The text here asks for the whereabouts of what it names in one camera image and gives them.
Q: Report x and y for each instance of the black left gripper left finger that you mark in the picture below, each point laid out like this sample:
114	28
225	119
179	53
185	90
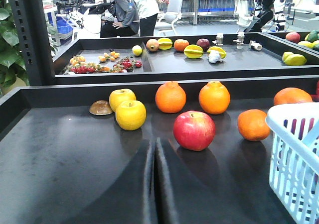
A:
129	199

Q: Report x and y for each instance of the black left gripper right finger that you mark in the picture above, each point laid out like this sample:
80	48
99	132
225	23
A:
181	198

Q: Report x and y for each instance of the light blue plastic basket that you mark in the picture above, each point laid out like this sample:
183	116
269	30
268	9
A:
294	165

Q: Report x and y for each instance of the pink red apple far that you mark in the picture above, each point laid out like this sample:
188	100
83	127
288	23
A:
194	130

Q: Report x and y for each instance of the yellow pear lower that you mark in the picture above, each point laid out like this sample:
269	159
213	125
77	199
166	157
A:
131	115

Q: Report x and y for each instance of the black left front tray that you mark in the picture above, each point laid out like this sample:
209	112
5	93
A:
56	158

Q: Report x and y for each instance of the black tray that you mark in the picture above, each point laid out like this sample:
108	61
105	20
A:
56	158
261	56

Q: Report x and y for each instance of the brown mushroom cap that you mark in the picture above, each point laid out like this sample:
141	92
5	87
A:
100	107

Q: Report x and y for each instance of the orange far left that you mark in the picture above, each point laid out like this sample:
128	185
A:
170	97

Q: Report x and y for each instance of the small orange tangerine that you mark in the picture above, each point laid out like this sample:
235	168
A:
252	125

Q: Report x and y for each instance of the orange with navel left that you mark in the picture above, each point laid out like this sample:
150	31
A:
214	98

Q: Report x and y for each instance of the white garlic bulb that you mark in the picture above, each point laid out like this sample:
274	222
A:
214	57

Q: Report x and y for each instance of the yellow starfruit front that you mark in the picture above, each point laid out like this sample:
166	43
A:
193	51

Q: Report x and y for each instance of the yellow starfruit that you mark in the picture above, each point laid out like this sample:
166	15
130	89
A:
193	51
165	43
218	49

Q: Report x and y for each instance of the yellow starfruit right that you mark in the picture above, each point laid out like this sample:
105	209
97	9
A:
218	49

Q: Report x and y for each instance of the orange middle back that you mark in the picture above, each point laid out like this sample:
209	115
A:
291	95

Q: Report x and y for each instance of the small yellow lemon divider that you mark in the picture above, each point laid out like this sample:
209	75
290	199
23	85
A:
137	50

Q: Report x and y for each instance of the orange persimmon fruit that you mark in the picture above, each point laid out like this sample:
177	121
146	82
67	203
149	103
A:
180	44

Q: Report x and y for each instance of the black back left tray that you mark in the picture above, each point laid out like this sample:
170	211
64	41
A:
261	56

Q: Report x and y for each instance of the yellow starfruit back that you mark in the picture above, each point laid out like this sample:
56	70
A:
165	43

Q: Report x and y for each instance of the pink pomegranate fruit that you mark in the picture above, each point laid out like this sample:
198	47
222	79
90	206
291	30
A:
152	45

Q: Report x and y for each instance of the dark purple round fruit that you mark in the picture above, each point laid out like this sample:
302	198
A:
203	43

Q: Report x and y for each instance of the green potted plant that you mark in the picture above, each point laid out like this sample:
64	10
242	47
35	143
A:
12	65

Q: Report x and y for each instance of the yellow lemon back tray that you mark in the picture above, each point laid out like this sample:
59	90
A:
295	60

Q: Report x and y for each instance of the grey office chair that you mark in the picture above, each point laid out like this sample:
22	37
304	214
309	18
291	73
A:
167	20

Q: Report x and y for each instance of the seated person grey jacket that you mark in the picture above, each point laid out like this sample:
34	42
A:
125	20

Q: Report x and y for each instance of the standing person white shirt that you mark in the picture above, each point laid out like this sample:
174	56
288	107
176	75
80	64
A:
148	12

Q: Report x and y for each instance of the black perforated upright post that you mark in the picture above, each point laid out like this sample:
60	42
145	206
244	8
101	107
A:
33	41

